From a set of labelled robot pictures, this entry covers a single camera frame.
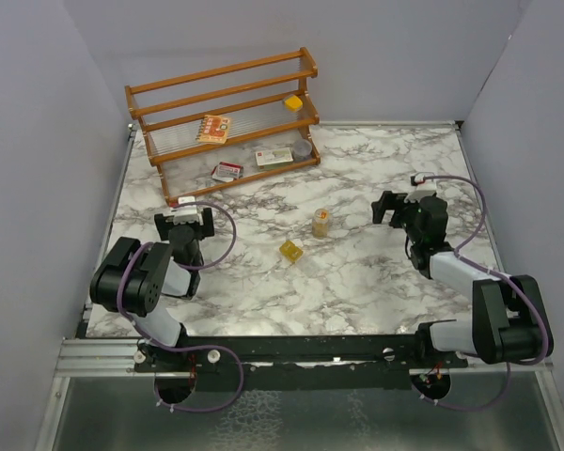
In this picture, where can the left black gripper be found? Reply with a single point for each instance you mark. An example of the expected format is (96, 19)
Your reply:
(163, 225)

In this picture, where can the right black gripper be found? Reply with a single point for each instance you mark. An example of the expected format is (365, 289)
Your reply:
(389, 201)

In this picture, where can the clear pill bottle gold lid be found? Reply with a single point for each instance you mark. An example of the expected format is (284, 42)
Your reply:
(320, 223)

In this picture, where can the yellow weekly pill organizer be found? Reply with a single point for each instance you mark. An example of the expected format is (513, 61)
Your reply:
(291, 252)

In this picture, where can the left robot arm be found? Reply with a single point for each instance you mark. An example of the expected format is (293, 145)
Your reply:
(133, 277)

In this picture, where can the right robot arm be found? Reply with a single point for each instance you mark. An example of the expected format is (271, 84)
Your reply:
(508, 321)

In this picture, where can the red white staples packet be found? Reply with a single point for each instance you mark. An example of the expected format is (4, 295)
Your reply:
(227, 172)

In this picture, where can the wooden three-tier shelf rack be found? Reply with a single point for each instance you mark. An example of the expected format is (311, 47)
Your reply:
(251, 93)

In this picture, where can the orange spiral notebook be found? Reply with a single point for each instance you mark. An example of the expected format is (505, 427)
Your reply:
(213, 129)

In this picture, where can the clear round pin jar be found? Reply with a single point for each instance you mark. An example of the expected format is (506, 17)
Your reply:
(301, 150)

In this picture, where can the white green stapler box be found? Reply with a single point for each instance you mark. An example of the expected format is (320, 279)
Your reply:
(273, 158)

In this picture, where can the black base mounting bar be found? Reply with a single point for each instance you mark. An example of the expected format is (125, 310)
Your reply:
(300, 362)

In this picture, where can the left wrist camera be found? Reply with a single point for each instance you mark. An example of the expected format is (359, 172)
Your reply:
(185, 211)

